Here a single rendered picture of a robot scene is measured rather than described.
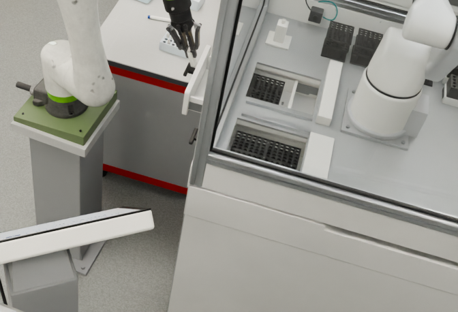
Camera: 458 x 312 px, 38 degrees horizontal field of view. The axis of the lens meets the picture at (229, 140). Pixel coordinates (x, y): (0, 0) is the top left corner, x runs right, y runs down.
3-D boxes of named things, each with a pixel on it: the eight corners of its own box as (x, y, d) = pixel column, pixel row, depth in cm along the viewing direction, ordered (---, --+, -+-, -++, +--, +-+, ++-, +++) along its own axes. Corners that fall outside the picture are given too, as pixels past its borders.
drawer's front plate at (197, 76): (181, 114, 235) (185, 91, 227) (203, 66, 256) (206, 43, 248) (186, 116, 235) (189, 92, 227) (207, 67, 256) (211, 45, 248)
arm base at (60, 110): (8, 101, 232) (5, 88, 228) (32, 76, 242) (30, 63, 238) (74, 123, 227) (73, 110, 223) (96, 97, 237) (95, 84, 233)
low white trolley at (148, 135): (82, 178, 313) (82, 52, 259) (128, 97, 357) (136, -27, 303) (201, 214, 310) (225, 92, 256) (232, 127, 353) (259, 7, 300)
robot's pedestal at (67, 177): (20, 251, 281) (5, 124, 227) (55, 201, 302) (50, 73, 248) (85, 276, 277) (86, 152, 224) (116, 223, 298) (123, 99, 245)
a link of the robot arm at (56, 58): (67, 113, 222) (61, 68, 208) (37, 90, 228) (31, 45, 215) (97, 95, 229) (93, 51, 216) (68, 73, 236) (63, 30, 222)
